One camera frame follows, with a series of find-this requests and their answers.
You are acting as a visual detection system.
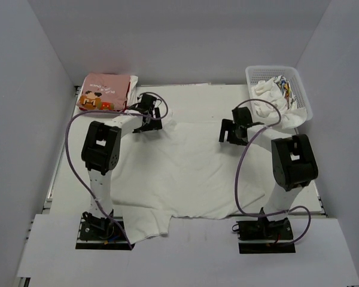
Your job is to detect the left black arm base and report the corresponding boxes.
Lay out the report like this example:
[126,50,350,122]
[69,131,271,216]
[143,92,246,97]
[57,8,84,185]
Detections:
[75,218,135,251]

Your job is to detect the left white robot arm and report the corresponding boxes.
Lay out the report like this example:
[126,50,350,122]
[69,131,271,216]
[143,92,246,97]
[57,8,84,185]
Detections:
[81,92,162,239]

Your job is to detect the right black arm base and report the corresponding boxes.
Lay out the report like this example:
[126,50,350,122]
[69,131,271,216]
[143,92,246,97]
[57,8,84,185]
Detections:
[232,218,296,255]

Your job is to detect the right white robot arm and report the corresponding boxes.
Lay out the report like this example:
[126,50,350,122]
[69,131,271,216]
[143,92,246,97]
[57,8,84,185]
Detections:
[219,107,318,239]

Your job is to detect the crumpled white shirt in basket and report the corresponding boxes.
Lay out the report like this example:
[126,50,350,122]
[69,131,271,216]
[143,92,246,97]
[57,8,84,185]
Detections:
[251,75,307,129]

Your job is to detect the white plastic basket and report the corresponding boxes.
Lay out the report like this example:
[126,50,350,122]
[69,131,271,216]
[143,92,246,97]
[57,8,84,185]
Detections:
[245,65,313,130]

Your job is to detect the pink folded t shirt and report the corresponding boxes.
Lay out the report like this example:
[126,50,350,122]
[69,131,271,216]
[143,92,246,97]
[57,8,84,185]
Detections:
[76,73,130,111]

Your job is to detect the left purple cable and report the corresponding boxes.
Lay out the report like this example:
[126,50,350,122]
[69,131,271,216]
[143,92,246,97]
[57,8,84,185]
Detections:
[65,91,170,251]

